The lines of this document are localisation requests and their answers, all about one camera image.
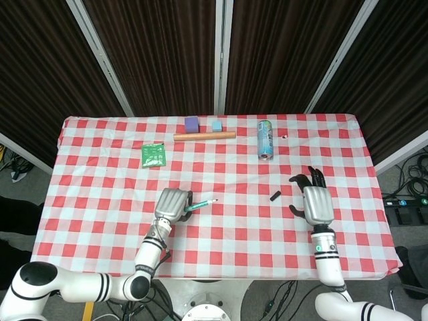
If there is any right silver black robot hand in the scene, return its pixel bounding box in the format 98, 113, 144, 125
288, 165, 336, 226

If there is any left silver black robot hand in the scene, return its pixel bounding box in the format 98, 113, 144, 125
154, 187, 195, 225

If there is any green white marker pen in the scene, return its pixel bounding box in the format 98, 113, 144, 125
183, 198, 219, 213

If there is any green square packet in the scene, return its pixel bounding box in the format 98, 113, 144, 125
140, 142, 167, 169

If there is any red white checkered tablecloth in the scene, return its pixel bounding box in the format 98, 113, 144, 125
26, 113, 404, 282

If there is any brown wooden rod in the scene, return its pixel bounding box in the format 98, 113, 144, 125
173, 131, 237, 142

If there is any purple foam cube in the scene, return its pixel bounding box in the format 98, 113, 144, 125
184, 116, 201, 134

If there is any light blue drink can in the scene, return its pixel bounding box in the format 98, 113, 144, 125
256, 120, 276, 162

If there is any black power strip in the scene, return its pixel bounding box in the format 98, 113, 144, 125
383, 197, 428, 207

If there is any person in dark clothes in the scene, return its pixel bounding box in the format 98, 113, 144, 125
0, 195, 45, 292

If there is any grey partition frame post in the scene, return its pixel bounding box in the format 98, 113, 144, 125
213, 0, 234, 115
65, 0, 135, 118
0, 132, 54, 175
373, 135, 428, 175
304, 0, 381, 115

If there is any black cable with green light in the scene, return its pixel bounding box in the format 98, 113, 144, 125
261, 280, 322, 318

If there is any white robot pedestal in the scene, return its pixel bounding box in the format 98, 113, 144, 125
156, 279, 255, 321

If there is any silver round robot base plate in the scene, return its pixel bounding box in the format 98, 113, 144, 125
182, 294, 233, 321

